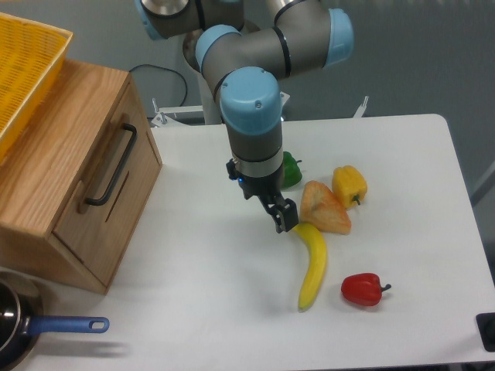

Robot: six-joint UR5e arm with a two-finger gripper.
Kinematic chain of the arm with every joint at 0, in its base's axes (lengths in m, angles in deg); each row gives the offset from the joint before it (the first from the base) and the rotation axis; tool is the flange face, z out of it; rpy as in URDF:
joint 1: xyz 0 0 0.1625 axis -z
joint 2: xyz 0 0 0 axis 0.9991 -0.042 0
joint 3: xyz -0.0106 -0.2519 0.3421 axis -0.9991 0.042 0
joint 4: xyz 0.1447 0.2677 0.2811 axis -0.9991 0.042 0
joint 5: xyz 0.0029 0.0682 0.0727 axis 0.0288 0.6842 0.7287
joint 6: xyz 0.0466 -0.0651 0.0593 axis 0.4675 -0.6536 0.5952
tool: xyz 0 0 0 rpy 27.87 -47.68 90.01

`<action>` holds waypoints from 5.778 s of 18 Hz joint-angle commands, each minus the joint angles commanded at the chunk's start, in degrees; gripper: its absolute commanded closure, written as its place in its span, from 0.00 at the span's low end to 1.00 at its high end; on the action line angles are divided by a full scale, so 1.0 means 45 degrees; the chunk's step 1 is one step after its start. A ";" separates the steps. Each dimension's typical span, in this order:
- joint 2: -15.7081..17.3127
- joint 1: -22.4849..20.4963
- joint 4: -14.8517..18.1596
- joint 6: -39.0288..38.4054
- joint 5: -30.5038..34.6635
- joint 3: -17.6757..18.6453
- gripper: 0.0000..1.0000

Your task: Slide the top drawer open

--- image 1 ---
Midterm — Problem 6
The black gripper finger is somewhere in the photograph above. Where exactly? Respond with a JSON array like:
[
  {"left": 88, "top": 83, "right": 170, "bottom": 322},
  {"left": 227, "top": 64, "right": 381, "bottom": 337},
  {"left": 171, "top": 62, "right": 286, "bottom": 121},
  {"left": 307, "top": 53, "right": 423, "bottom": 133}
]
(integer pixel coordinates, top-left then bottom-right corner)
[
  {"left": 280, "top": 199, "right": 299, "bottom": 231},
  {"left": 265, "top": 203, "right": 283, "bottom": 233}
]

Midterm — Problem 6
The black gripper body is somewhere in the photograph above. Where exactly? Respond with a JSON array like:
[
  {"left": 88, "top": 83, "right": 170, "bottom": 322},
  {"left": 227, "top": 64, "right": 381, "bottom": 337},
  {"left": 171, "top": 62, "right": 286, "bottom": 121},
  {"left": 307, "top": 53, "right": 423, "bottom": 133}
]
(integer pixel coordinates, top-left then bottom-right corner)
[{"left": 226, "top": 159, "right": 283, "bottom": 209}]

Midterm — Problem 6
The black top drawer handle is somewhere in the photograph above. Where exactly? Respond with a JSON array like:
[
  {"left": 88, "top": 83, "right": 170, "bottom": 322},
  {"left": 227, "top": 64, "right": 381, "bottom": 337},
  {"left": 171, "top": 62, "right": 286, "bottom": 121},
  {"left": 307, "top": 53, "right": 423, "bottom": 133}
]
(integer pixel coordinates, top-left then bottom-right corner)
[{"left": 84, "top": 122, "right": 138, "bottom": 207}]

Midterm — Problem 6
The wooden top drawer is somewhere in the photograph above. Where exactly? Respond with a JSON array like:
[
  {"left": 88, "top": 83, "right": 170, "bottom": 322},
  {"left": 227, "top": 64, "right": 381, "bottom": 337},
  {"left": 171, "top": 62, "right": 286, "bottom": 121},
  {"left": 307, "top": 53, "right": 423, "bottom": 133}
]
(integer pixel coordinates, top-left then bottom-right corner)
[{"left": 53, "top": 83, "right": 162, "bottom": 291}]

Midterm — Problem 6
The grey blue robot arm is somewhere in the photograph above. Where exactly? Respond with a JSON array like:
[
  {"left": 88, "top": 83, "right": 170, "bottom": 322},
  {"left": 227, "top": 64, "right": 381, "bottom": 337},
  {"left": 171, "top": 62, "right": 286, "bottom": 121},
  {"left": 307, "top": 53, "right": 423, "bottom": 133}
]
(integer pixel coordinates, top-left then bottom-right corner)
[{"left": 135, "top": 1, "right": 354, "bottom": 232}]

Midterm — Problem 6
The wooden drawer cabinet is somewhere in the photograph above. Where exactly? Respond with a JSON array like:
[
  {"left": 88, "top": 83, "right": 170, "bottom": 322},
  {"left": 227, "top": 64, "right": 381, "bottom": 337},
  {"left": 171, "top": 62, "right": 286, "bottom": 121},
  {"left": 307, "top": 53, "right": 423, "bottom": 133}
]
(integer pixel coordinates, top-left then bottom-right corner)
[{"left": 0, "top": 59, "right": 163, "bottom": 295}]

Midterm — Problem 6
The green bell pepper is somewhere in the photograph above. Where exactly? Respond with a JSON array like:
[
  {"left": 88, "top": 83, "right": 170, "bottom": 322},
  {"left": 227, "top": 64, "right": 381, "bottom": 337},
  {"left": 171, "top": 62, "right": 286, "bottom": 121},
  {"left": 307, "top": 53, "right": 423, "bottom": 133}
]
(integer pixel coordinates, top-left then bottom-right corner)
[{"left": 282, "top": 151, "right": 302, "bottom": 189}]

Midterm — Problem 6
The orange toast slice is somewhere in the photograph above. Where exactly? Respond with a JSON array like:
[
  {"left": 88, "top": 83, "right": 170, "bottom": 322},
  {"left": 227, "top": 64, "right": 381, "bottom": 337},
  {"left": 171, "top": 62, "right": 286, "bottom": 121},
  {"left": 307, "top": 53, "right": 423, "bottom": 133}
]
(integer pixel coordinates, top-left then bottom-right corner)
[{"left": 299, "top": 181, "right": 352, "bottom": 235}]

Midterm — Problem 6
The yellow banana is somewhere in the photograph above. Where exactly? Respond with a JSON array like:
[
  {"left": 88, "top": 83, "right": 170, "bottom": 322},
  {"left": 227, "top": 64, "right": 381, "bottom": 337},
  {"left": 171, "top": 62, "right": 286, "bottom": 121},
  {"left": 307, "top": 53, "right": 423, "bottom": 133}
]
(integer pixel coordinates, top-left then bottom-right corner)
[{"left": 293, "top": 223, "right": 328, "bottom": 312}]

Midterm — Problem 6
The yellow bell pepper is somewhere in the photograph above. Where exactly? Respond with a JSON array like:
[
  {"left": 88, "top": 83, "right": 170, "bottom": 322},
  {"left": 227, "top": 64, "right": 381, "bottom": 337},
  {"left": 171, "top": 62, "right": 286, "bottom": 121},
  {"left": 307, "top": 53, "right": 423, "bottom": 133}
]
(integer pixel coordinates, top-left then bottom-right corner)
[{"left": 332, "top": 165, "right": 367, "bottom": 209}]

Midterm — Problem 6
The red bell pepper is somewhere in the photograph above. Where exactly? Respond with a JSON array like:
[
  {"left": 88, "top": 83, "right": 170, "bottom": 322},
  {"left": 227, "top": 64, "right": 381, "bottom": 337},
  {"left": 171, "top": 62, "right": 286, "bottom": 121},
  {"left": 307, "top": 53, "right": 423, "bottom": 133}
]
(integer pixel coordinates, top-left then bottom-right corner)
[{"left": 341, "top": 273, "right": 391, "bottom": 307}]

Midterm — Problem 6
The black corner object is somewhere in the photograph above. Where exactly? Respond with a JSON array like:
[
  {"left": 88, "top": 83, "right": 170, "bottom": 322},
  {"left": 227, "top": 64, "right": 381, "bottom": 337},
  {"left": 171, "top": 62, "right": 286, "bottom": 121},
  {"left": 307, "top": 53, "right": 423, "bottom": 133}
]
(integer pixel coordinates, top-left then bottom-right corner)
[{"left": 476, "top": 312, "right": 495, "bottom": 352}]

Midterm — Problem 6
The yellow plastic basket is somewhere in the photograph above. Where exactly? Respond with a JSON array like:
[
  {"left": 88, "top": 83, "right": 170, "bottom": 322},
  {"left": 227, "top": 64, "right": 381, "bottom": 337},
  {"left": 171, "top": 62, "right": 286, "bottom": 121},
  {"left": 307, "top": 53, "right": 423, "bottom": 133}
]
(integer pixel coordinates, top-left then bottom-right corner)
[{"left": 1, "top": 13, "right": 73, "bottom": 159}]

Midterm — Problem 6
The black cable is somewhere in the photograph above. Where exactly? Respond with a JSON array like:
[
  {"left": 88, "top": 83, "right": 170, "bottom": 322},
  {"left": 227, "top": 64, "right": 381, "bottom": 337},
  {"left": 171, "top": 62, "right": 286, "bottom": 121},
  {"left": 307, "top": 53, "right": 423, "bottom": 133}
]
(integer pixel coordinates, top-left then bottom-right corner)
[{"left": 128, "top": 63, "right": 189, "bottom": 107}]

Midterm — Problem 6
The black pan blue handle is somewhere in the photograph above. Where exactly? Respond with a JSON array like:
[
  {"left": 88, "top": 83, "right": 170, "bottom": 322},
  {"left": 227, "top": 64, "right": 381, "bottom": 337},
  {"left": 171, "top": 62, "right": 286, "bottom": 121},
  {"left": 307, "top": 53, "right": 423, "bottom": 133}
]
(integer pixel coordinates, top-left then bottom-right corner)
[{"left": 1, "top": 272, "right": 110, "bottom": 370}]

